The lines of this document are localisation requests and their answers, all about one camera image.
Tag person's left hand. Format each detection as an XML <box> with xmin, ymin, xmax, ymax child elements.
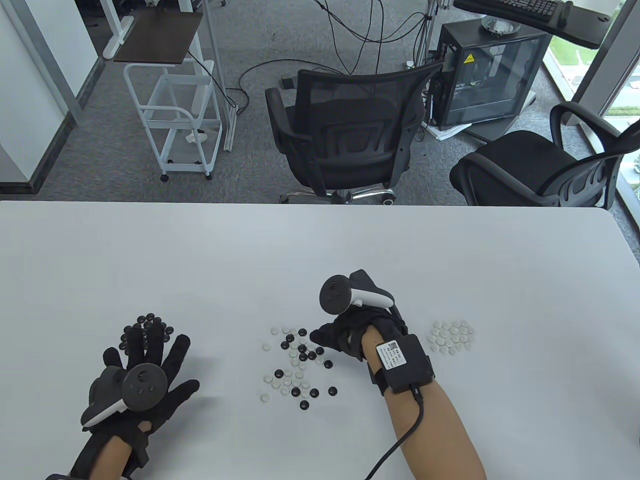
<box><xmin>86</xmin><ymin>321</ymin><xmax>201</xmax><ymax>466</ymax></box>

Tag group of white Go stones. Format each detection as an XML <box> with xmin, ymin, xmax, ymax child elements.
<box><xmin>428</xmin><ymin>320</ymin><xmax>476</xmax><ymax>355</ymax></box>

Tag person's right hand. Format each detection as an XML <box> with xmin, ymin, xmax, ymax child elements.
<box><xmin>309</xmin><ymin>306</ymin><xmax>411</xmax><ymax>362</ymax></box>

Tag metal stand pole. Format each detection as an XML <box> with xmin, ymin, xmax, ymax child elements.
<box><xmin>419</xmin><ymin>0</ymin><xmax>447</xmax><ymax>68</ymax></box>

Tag black white hand controller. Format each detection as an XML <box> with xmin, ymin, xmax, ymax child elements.
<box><xmin>319</xmin><ymin>269</ymin><xmax>396</xmax><ymax>314</ymax></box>
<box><xmin>81</xmin><ymin>365</ymin><xmax>169</xmax><ymax>429</ymax></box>

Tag black looped floor cable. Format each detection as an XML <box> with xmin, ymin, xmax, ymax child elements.
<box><xmin>239</xmin><ymin>59</ymin><xmax>346</xmax><ymax>117</ymax></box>

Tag group of black Go stones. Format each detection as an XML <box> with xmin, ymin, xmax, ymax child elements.
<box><xmin>120</xmin><ymin>313</ymin><xmax>175</xmax><ymax>351</ymax></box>

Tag black mesh office chair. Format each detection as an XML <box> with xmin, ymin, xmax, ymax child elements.
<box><xmin>265</xmin><ymin>61</ymin><xmax>446</xmax><ymax>206</ymax></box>

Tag white papers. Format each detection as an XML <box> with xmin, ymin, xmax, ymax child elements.
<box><xmin>425</xmin><ymin>122</ymin><xmax>473</xmax><ymax>141</ymax></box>

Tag black keyboard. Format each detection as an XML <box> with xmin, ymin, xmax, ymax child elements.
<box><xmin>462</xmin><ymin>0</ymin><xmax>558</xmax><ymax>21</ymax></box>

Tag aluminium profile rods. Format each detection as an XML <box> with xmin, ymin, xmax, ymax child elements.
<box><xmin>202</xmin><ymin>0</ymin><xmax>238</xmax><ymax>151</ymax></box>

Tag person's left forearm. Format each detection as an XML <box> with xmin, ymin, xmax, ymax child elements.
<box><xmin>70</xmin><ymin>434</ymin><xmax>151</xmax><ymax>480</ymax></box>

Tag pile of mixed Go stones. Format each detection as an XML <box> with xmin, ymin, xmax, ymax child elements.
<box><xmin>260</xmin><ymin>326</ymin><xmax>338</xmax><ymax>411</ymax></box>

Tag black glass computer tower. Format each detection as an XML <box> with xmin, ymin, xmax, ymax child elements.
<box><xmin>431</xmin><ymin>21</ymin><xmax>553</xmax><ymax>128</ymax></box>

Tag black office chair curved armrests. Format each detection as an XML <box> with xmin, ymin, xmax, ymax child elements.
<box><xmin>449</xmin><ymin>101</ymin><xmax>640</xmax><ymax>208</ymax></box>

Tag black hanging cable bundle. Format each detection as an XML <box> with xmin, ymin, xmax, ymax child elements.
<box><xmin>314</xmin><ymin>0</ymin><xmax>436</xmax><ymax>76</ymax></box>

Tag silver dish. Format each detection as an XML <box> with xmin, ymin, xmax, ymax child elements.
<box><xmin>480</xmin><ymin>16</ymin><xmax>521</xmax><ymax>37</ymax></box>

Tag person's right forearm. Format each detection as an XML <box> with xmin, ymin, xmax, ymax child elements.
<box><xmin>361</xmin><ymin>324</ymin><xmax>488</xmax><ymax>480</ymax></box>

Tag black white left hand controller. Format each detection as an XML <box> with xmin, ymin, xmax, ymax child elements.
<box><xmin>81</xmin><ymin>365</ymin><xmax>169</xmax><ymax>429</ymax></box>

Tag white rolling cart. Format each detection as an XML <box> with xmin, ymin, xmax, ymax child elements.
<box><xmin>123</xmin><ymin>60</ymin><xmax>223</xmax><ymax>182</ymax></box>

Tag black wrist box cable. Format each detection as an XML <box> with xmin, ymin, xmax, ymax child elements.
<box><xmin>364</xmin><ymin>384</ymin><xmax>426</xmax><ymax>480</ymax></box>

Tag black keyboard tray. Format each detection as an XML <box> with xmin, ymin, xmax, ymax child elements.
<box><xmin>452</xmin><ymin>0</ymin><xmax>613</xmax><ymax>50</ymax></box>

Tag black white right hand controller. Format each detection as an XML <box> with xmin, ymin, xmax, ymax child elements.
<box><xmin>319</xmin><ymin>269</ymin><xmax>396</xmax><ymax>314</ymax></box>

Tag white desk leg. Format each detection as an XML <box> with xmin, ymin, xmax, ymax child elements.
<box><xmin>100</xmin><ymin>0</ymin><xmax>135</xmax><ymax>60</ymax></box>

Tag brown top side table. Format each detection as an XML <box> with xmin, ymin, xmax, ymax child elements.
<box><xmin>114</xmin><ymin>9</ymin><xmax>204</xmax><ymax>65</ymax></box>

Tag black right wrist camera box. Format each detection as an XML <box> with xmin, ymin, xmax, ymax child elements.
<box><xmin>375</xmin><ymin>334</ymin><xmax>436</xmax><ymax>395</ymax></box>

